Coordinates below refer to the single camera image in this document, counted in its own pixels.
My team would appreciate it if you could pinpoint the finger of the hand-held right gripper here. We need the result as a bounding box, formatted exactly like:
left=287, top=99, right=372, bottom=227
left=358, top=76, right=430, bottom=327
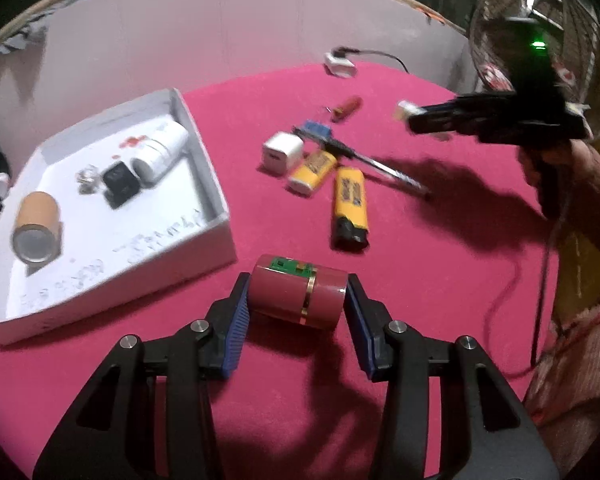
left=407, top=111, right=487, bottom=137
left=421, top=95, right=487, bottom=114

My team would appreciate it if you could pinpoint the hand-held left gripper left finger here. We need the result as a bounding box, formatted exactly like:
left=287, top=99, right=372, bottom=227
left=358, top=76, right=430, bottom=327
left=32, top=272, right=252, bottom=480

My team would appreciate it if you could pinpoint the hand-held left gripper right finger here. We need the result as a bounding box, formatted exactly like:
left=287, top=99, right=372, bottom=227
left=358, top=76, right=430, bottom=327
left=344, top=273, right=561, bottom=480

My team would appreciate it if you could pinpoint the red cylinder with gold band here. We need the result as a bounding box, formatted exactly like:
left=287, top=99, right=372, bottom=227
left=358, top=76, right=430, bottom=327
left=249, top=254, right=348, bottom=331

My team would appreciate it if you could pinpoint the yellow lighter with black end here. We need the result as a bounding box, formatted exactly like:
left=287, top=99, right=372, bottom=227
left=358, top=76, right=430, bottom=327
left=330, top=166, right=371, bottom=252

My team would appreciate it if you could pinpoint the blue binder clip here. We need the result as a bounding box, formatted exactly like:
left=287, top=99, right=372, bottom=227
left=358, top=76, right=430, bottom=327
left=291, top=119, right=337, bottom=145

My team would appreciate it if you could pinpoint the white cardboard box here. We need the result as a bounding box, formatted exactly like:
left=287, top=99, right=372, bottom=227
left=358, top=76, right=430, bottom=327
left=0, top=87, right=238, bottom=346

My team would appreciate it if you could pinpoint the person's right forearm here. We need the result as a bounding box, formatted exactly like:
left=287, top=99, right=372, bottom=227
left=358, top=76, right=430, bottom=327
left=562, top=139, right=600, bottom=231

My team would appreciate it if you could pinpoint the person's right hand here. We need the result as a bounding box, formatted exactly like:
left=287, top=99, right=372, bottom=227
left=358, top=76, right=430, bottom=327
left=518, top=144, right=547, bottom=191

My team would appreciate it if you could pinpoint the red patterned seat cushion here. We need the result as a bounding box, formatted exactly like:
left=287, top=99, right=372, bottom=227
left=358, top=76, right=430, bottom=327
left=480, top=62, right=511, bottom=92

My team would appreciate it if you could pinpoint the black pen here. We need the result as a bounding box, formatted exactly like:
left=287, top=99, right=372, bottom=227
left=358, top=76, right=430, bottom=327
left=322, top=139, right=431, bottom=197

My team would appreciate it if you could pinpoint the small red tool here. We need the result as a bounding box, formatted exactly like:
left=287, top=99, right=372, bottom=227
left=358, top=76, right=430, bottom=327
left=326, top=96, right=364, bottom=122

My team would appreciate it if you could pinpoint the pink embossed tablecloth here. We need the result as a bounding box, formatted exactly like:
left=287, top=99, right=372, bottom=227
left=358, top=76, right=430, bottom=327
left=0, top=61, right=571, bottom=480

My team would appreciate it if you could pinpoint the white power strip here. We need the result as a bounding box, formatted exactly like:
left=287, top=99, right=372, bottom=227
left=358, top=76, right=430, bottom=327
left=324, top=51, right=358, bottom=79

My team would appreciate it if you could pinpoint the small yellow white-capped tube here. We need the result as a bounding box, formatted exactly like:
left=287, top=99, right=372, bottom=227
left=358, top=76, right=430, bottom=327
left=286, top=150, right=339, bottom=197

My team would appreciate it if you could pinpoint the white charger cube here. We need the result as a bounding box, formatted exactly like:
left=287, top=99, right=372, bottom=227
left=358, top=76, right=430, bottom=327
left=261, top=131, right=306, bottom=177

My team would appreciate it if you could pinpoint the black square block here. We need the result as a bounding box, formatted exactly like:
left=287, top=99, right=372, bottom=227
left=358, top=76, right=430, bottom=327
left=101, top=161, right=142, bottom=209

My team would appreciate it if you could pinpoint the white plastic bottle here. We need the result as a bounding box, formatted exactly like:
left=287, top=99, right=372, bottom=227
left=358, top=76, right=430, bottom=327
left=130, top=119, right=190, bottom=184

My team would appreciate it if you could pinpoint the small silver metal object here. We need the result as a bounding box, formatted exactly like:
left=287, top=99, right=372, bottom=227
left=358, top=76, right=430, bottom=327
left=76, top=165, right=102, bottom=195

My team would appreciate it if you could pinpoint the grey cloth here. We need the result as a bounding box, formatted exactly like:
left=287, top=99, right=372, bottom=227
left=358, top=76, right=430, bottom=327
left=0, top=15, right=48, bottom=53

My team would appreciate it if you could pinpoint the black plug with cable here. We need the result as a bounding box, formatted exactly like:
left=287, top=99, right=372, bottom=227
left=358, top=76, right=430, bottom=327
left=332, top=46, right=410, bottom=73

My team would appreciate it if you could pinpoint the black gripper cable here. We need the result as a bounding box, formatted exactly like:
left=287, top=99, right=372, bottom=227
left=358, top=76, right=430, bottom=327
left=530, top=212, right=566, bottom=367

